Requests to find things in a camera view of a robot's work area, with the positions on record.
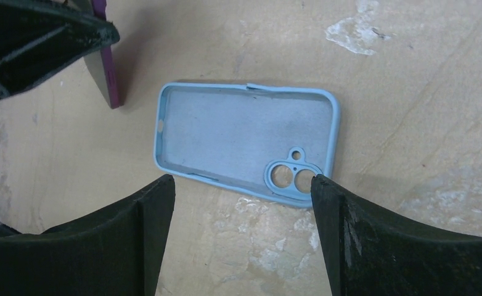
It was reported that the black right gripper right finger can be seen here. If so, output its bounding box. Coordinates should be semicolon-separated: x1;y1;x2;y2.
311;175;482;295

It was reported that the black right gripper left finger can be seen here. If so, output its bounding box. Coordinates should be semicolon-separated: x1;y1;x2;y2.
0;175;176;295

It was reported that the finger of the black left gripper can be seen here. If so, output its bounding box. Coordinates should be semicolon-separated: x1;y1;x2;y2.
0;1;120;100

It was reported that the light blue phone case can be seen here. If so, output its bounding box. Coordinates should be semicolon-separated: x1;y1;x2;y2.
153;82;341;208

